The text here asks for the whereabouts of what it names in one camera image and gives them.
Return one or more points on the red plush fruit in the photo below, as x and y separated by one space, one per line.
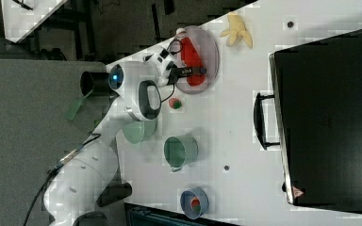
195 203

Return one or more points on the silver toaster oven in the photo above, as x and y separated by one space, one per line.
317 95

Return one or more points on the green perforated colander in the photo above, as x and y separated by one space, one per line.
138 131

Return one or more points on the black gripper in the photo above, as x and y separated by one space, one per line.
177 73

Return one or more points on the white side table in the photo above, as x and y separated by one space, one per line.
21 17

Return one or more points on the plush strawberry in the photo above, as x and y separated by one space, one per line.
175 103

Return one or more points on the plush peeled banana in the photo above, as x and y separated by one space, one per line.
236 31

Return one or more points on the green mug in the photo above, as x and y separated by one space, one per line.
180 151

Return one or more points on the blue cup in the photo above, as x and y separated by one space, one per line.
185 201

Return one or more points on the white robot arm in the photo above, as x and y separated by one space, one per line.
81 180

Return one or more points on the red plush ketchup bottle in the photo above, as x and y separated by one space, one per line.
190 57

